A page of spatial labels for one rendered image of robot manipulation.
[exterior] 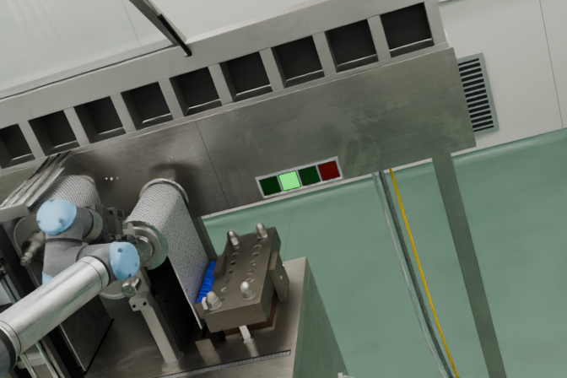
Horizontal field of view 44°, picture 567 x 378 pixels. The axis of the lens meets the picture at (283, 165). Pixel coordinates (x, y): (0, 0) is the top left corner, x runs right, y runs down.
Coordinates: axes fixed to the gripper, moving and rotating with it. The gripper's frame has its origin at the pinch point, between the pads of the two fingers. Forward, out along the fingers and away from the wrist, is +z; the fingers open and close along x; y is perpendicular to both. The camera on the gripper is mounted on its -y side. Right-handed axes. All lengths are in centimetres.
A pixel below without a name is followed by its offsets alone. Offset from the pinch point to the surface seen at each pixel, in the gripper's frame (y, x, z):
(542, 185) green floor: 40, -133, 247
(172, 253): -1.7, -6.6, 10.0
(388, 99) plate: 29, -70, 23
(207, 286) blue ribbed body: -9.8, -9.6, 24.2
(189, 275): -6.6, -6.7, 19.6
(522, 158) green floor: 65, -130, 277
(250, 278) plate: -10.0, -21.9, 25.5
